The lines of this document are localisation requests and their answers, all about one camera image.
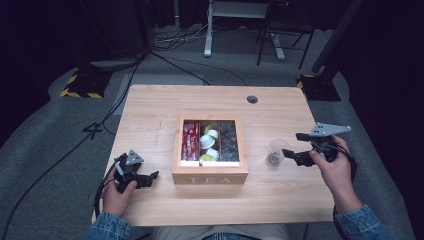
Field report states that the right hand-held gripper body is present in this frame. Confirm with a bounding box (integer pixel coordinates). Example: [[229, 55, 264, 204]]
[[308, 122, 352, 163]]

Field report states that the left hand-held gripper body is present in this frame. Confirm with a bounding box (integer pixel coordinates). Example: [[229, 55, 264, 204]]
[[114, 149, 148, 194]]

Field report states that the clear glass cup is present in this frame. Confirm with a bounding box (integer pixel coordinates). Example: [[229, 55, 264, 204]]
[[264, 138, 293, 168]]

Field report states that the wooden tea box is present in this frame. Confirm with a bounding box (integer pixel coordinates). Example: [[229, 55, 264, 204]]
[[171, 114, 250, 186]]

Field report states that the pile of dark tea bags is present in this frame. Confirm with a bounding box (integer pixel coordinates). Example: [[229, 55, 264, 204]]
[[219, 121, 240, 163]]

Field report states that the person's left hand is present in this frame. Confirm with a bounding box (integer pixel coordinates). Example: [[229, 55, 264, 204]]
[[102, 168, 138, 217]]

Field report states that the person's right hand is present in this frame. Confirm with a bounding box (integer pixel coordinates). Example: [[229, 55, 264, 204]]
[[309, 135, 363, 214]]

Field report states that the bundle of red sachets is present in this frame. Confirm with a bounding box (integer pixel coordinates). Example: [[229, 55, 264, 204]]
[[181, 121, 200, 162]]

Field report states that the black yellow striped stand base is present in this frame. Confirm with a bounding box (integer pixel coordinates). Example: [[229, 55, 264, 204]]
[[296, 73, 342, 102], [60, 68, 113, 100]]

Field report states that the large white capsule cup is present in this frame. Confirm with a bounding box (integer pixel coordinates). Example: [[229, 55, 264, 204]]
[[199, 134, 216, 150]]

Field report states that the dark slanted stand pole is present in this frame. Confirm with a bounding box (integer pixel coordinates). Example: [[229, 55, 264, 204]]
[[311, 0, 365, 74]]

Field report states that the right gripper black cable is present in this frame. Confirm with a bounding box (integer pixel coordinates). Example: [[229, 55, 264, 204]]
[[332, 142, 358, 240]]

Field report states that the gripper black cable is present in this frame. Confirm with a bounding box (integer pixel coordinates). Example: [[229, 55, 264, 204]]
[[94, 159, 122, 218], [332, 142, 358, 240]]

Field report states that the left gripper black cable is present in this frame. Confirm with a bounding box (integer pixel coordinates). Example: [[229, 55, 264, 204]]
[[94, 159, 122, 218]]

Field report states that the long black floor cable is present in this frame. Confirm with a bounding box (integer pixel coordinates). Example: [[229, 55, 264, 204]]
[[0, 59, 143, 236]]

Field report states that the black metal chair frame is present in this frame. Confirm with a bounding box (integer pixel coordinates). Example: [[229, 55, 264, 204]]
[[256, 0, 316, 71]]

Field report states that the tangle of floor cables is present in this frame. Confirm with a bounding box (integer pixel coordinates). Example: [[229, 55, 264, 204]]
[[152, 23, 209, 52]]

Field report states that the white desk frame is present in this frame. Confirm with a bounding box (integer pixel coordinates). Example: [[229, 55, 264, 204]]
[[203, 0, 287, 62]]

